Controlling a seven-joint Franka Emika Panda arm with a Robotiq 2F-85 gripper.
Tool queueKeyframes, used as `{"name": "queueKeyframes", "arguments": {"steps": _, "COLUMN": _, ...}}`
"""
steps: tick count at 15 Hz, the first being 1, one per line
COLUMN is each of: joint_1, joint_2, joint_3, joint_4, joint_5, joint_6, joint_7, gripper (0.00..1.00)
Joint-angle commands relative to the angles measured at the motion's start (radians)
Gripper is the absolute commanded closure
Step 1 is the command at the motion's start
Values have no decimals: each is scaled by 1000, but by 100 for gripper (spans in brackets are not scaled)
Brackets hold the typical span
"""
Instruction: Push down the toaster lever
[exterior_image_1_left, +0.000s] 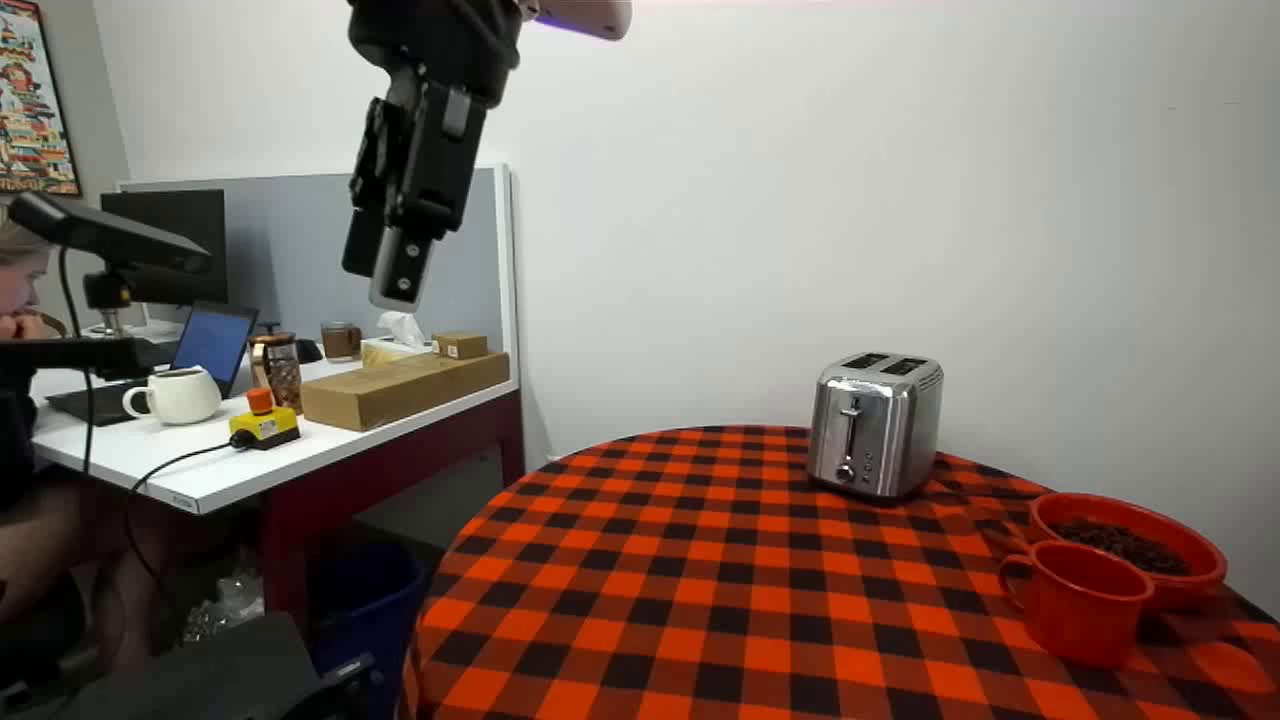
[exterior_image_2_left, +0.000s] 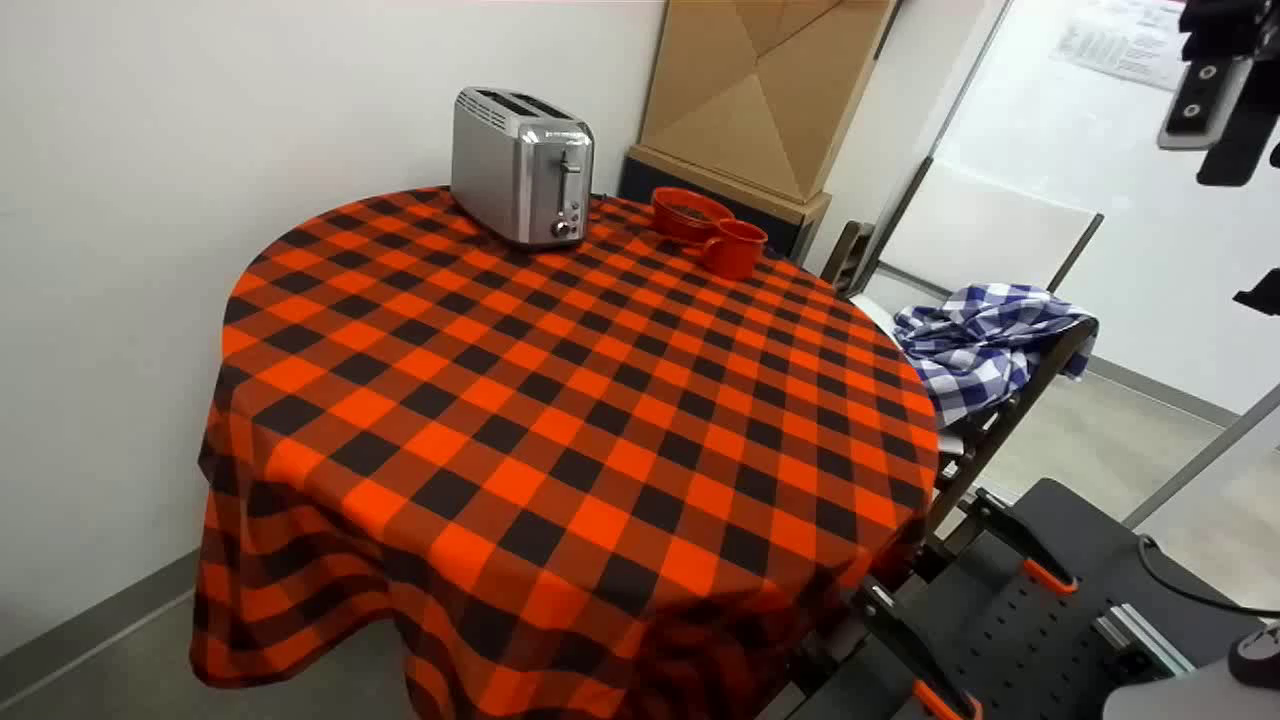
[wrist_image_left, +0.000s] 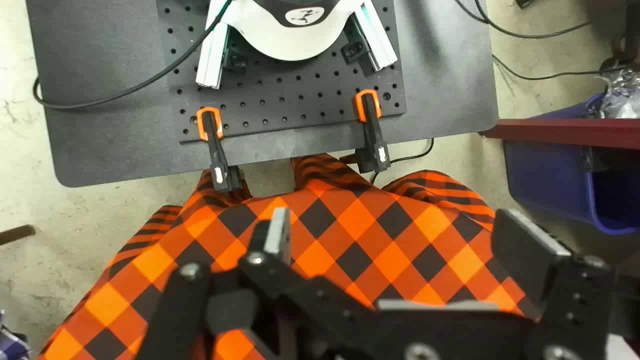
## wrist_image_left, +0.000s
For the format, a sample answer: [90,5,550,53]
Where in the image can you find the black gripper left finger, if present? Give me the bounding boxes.
[139,205,306,360]

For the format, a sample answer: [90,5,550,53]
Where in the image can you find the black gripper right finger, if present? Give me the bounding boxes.
[493,205,616,360]

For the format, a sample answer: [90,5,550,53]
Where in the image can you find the blue plastic bin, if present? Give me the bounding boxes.
[502,91,640,236]

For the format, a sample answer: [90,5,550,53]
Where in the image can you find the orange black checkered tablecloth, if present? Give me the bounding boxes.
[38,153,547,360]

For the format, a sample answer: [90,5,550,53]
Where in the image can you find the black orange bar clamp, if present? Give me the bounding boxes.
[353,88,395,173]
[195,105,250,196]

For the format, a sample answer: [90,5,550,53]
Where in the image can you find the dark red shelf board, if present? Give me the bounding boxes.
[479,118,640,152]

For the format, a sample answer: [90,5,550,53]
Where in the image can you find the black perforated mounting board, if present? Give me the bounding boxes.
[157,0,408,145]

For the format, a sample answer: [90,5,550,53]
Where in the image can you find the crumpled silver foil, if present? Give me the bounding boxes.
[596,66,640,122]

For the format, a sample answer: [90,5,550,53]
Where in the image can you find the brown stick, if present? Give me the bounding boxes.
[0,224,38,246]

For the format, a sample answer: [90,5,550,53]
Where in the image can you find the purple blue object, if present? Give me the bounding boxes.
[0,307,33,360]

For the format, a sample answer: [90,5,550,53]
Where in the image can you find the short black cable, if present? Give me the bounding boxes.
[338,137,437,188]

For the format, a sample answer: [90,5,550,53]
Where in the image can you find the aluminium mounting rail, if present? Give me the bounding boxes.
[347,0,401,74]
[195,0,236,89]

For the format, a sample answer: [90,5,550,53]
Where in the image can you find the thin black floor cable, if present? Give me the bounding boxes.
[456,0,592,41]
[490,51,611,84]

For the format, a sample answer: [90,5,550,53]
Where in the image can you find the black cable on plate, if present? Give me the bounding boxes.
[33,0,232,111]

